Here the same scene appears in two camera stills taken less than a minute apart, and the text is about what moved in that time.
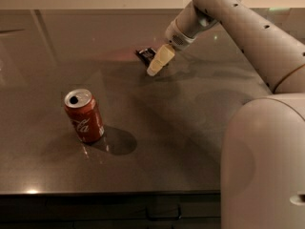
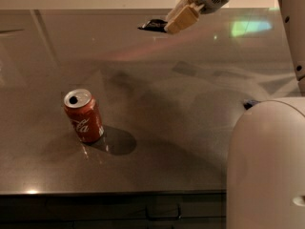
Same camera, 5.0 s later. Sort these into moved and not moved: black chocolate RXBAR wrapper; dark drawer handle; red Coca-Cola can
Moved: black chocolate RXBAR wrapper
Not moved: red Coca-Cola can; dark drawer handle
